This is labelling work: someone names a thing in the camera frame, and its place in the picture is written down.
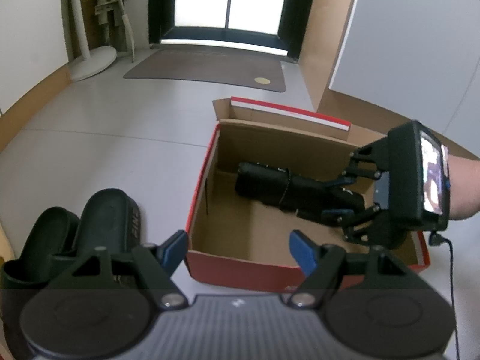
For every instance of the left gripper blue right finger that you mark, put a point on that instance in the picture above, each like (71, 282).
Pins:
(322, 266)

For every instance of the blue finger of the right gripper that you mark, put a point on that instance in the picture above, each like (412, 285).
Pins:
(333, 218)
(304, 183)

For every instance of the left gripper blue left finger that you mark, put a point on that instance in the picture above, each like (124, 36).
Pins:
(155, 266)

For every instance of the black shopping bag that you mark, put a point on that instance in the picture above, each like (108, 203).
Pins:
(273, 186)

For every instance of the person's right forearm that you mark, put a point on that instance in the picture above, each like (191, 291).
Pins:
(465, 187)

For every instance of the red cardboard shoe box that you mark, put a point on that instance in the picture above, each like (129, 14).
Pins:
(240, 243)

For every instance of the black slipper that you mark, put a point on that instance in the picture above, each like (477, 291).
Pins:
(49, 243)

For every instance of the brown door mat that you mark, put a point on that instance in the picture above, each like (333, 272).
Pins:
(235, 67)

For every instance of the white cabinet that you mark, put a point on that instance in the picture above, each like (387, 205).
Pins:
(379, 63)

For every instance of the white standing fan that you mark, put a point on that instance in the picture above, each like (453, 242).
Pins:
(91, 61)

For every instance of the white mop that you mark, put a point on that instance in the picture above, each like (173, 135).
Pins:
(128, 29)

